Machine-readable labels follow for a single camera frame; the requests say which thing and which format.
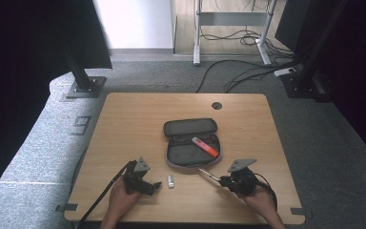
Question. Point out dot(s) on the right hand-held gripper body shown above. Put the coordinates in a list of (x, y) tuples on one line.
[(243, 181)]

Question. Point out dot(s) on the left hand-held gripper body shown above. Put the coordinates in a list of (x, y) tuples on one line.
[(136, 178)]

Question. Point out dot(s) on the silver pen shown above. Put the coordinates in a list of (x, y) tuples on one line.
[(209, 174)]

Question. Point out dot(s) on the orange highlighter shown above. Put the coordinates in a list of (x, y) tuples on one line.
[(205, 147)]

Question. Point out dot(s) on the grey fabric pencil case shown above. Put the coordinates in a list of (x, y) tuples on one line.
[(190, 149)]

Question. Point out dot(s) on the person's right hand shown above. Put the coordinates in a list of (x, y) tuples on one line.
[(259, 200)]

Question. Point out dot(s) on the person's left hand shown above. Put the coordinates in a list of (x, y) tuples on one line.
[(122, 200)]

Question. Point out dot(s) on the small white eraser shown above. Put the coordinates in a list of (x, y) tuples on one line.
[(170, 181)]

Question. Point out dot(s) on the grey tape piece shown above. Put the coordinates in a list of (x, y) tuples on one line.
[(297, 211), (66, 207)]

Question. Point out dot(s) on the black metal stand square base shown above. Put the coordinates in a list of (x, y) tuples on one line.
[(85, 86)]

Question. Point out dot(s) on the white power strip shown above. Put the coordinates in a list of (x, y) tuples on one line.
[(284, 72)]

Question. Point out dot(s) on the black metal stand dark base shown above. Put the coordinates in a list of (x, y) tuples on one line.
[(305, 79)]

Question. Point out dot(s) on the black curtain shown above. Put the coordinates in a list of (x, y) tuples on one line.
[(362, 79), (19, 79)]

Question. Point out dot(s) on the white desk frame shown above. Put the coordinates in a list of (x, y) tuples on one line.
[(232, 18)]

